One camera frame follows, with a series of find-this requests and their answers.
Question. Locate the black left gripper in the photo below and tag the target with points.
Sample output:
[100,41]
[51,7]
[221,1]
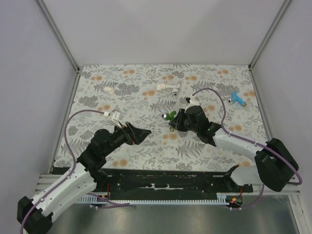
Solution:
[133,135]

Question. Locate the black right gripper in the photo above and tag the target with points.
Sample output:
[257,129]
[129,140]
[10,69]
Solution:
[182,114]

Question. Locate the green faucet chrome knob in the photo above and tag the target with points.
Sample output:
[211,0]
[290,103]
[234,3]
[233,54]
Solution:
[168,116]

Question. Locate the white PVC elbow fitting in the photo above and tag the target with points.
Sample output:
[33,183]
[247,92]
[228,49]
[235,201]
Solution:
[108,90]

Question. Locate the white faucet with elbow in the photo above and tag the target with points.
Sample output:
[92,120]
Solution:
[164,86]

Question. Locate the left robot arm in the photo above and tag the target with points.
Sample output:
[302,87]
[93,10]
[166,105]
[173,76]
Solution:
[37,214]

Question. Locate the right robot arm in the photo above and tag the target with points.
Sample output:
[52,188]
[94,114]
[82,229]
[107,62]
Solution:
[274,165]

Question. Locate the floral patterned table mat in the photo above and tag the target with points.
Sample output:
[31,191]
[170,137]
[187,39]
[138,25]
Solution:
[149,96]

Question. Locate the blue faucet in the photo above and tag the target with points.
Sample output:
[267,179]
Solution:
[236,98]

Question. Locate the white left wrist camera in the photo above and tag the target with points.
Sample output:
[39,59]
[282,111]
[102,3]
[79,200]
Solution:
[115,118]

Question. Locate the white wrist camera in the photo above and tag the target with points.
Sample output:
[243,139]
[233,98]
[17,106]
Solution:
[115,118]
[191,102]

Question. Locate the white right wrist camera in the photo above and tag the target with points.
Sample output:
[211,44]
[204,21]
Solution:
[191,102]

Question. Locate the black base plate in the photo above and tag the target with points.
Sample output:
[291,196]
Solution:
[144,184]

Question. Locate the white slotted cable duct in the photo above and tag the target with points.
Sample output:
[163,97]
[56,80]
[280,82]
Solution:
[91,199]

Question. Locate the aluminium left corner post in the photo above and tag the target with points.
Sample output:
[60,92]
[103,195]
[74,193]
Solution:
[57,33]

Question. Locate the aluminium corner post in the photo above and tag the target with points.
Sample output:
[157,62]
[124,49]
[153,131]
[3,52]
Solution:
[57,33]
[272,28]

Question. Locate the aluminium right corner post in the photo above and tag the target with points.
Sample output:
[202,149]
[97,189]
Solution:
[272,28]

